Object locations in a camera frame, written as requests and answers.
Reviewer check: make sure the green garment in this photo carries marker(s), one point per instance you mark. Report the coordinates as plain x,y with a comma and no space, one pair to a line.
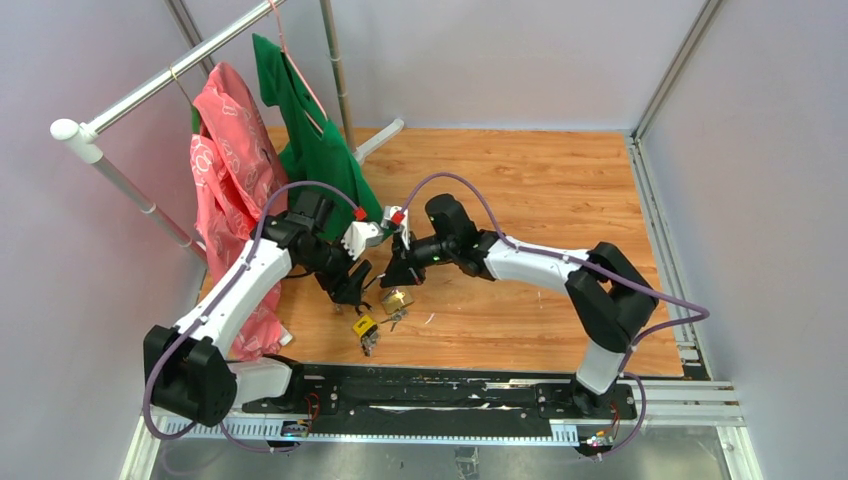
316,150

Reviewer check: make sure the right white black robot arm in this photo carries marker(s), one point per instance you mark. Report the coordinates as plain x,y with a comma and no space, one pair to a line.
611,298

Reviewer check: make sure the pink patterned garment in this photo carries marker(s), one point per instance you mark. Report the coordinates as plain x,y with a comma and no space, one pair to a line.
234,167

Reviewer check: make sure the yellow black padlock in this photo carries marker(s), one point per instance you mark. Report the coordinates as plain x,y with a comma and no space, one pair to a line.
367,332

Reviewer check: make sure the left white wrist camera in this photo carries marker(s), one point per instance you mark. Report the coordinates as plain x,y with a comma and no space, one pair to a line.
361,236

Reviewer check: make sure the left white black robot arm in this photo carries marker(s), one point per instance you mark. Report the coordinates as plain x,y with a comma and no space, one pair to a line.
187,371

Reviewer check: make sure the aluminium frame rail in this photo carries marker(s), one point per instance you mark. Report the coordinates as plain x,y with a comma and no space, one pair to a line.
653,209

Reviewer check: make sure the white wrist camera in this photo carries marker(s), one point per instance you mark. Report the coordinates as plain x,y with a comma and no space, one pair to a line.
361,236
395,221

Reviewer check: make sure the brass padlock right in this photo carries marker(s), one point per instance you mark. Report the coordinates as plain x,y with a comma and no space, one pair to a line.
395,304

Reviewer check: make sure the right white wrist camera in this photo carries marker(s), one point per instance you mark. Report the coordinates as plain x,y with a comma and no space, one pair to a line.
395,221

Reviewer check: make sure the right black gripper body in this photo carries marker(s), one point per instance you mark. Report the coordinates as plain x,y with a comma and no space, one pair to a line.
410,260

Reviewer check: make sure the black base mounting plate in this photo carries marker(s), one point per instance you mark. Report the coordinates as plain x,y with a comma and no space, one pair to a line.
400,402

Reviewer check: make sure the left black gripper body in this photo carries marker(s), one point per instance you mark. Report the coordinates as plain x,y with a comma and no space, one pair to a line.
336,280

